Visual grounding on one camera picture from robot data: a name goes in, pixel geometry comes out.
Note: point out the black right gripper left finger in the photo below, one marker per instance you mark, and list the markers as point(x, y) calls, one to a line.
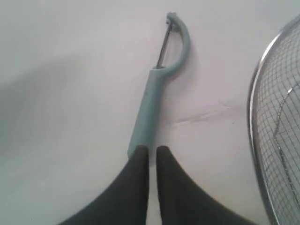
point(125, 201)

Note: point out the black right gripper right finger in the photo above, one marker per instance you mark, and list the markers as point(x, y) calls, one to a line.
point(183, 202)

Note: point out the teal handled vegetable peeler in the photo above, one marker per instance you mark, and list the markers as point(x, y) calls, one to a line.
point(146, 122)

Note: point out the oval metal mesh basket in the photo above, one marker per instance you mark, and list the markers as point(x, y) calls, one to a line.
point(273, 123)

